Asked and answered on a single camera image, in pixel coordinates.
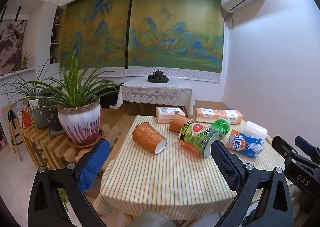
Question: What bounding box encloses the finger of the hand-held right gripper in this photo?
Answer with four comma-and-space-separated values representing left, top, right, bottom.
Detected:
294, 136, 316, 160
272, 136, 297, 160

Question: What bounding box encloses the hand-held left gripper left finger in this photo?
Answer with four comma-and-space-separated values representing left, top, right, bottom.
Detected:
27, 138, 112, 227

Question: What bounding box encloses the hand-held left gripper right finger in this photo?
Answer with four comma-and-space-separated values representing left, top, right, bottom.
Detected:
210, 139, 293, 227

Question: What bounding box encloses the white plastic cup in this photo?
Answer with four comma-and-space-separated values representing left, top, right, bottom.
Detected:
242, 120, 268, 140

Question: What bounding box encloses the orange patterned cup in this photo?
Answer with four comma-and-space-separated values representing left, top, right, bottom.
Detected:
169, 113, 193, 133
132, 122, 168, 154

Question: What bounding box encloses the green drink bottle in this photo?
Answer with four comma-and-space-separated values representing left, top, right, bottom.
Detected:
178, 118, 231, 159

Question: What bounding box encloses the plant in purple white pot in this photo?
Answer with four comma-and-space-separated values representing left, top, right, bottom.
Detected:
15, 49, 127, 148

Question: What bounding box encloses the wooden slatted plant rack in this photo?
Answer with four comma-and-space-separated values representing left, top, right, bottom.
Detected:
19, 114, 137, 172

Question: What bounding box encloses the orange tissue pack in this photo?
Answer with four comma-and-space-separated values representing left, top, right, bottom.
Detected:
218, 109, 243, 125
195, 108, 221, 123
156, 107, 186, 124

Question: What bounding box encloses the plant in dark speckled pot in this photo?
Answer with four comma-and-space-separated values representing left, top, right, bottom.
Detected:
27, 84, 65, 132

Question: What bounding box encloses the striped tablecloth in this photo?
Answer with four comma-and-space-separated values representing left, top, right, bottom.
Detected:
92, 115, 293, 217

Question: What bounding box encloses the red packet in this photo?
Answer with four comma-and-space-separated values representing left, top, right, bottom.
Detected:
20, 108, 32, 129

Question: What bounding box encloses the wooden stool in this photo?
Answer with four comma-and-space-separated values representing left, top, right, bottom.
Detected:
1, 102, 23, 162

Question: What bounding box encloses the white lace tablecloth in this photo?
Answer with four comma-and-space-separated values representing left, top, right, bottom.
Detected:
117, 77, 195, 115

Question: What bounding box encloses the black tea set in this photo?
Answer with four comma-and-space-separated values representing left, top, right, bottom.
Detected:
148, 69, 170, 83

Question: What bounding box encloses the small potted plant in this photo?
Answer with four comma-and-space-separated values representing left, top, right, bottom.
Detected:
19, 52, 34, 69

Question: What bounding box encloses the landscape painting blind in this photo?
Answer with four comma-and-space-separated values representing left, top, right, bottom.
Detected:
60, 0, 133, 75
126, 0, 224, 82

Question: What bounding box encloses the wall shelf unit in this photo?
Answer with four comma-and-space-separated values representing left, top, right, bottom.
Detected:
49, 7, 67, 65

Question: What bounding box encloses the ink painting wall scroll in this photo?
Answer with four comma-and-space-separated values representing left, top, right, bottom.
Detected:
0, 5, 27, 76

